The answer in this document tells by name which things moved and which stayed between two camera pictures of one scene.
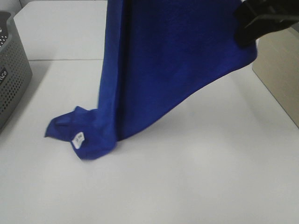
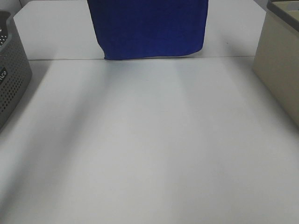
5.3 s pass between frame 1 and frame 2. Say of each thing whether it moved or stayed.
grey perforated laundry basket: stayed
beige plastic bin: stayed
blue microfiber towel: moved
